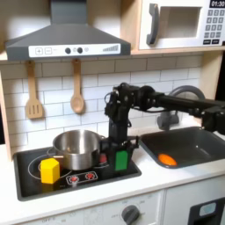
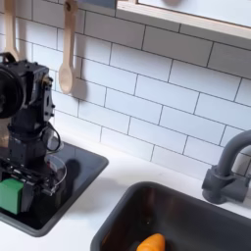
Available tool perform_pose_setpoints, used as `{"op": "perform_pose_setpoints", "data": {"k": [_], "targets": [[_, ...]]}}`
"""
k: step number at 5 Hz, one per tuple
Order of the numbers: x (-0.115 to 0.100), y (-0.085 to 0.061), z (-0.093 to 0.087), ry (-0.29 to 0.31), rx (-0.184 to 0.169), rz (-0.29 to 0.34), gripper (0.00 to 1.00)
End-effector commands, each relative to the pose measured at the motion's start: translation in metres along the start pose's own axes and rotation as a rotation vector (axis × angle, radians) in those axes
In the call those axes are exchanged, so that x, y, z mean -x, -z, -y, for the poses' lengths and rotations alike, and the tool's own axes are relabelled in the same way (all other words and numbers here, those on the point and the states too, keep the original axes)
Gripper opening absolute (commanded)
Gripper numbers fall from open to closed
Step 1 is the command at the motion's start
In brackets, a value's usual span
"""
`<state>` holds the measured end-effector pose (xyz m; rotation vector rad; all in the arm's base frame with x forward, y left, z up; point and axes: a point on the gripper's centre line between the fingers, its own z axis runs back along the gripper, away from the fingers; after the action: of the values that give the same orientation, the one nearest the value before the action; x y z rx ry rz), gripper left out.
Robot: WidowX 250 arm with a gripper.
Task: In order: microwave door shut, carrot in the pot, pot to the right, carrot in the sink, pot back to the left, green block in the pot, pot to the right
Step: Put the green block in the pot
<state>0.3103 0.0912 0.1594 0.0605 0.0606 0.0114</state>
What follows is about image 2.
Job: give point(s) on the green toy block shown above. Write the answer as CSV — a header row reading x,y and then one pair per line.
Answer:
x,y
10,195

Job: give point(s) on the orange toy carrot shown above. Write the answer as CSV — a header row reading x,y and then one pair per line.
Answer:
x,y
152,243

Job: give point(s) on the black toy stove top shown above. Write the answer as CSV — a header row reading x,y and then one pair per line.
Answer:
x,y
78,176

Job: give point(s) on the wooden spoon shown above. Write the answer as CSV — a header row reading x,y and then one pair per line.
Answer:
x,y
67,65

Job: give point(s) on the wooden slotted spatula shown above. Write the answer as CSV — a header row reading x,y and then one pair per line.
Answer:
x,y
10,29

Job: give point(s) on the dark grey sink basin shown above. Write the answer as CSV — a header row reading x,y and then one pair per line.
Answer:
x,y
196,215

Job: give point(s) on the grey range hood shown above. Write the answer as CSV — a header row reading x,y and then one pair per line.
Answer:
x,y
98,3

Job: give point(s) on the dark grey tap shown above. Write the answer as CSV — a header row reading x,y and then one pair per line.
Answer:
x,y
225,183

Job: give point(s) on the wooden shelf unit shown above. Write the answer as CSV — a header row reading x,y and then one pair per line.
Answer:
x,y
183,23

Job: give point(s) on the white toy microwave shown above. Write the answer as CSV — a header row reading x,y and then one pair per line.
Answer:
x,y
196,10

